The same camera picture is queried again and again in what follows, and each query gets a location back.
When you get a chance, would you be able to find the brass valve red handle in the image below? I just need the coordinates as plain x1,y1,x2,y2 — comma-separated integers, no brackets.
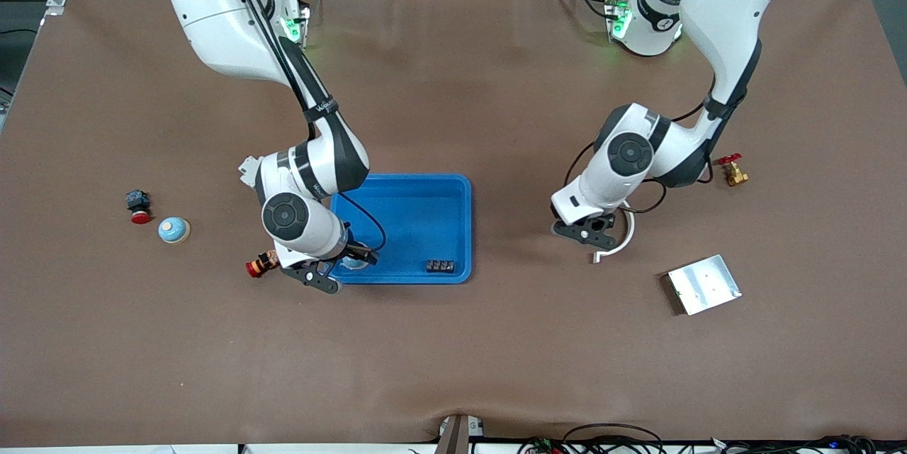
712,153,750,188

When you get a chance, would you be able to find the grey table edge clamp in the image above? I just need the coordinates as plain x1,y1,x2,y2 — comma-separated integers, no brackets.
434,413,486,454

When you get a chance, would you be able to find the silver metal plate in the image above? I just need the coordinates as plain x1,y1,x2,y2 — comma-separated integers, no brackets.
666,254,743,317

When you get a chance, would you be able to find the black looped cable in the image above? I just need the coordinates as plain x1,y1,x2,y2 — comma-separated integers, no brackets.
563,424,665,454

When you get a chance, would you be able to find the white curved arc bracket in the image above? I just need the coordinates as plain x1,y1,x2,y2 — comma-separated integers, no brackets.
592,203,636,265

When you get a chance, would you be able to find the black cable bundle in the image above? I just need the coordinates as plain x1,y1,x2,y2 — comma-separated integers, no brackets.
709,434,907,454

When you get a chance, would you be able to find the white circuit breaker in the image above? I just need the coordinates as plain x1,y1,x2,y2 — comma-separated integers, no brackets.
237,155,264,189

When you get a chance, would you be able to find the red mushroom pushbutton black base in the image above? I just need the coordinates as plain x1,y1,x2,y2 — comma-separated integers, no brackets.
125,189,153,225

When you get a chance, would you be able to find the red emergency stop orange body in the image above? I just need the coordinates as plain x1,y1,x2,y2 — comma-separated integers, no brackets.
245,251,281,279

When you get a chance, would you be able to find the blue plastic tray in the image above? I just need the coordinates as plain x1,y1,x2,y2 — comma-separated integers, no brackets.
324,174,473,285

